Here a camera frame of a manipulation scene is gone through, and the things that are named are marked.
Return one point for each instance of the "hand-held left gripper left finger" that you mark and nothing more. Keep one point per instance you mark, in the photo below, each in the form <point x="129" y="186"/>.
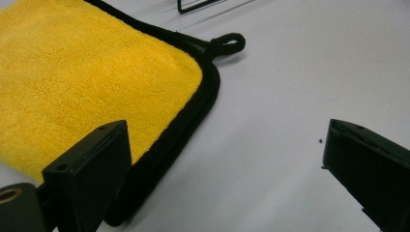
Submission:
<point x="87" y="180"/>

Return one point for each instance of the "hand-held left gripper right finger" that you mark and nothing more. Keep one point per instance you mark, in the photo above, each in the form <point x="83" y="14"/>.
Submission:
<point x="370" y="174"/>

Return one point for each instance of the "yellow towel with black trim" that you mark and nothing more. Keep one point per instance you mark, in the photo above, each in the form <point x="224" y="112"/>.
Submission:
<point x="96" y="64"/>

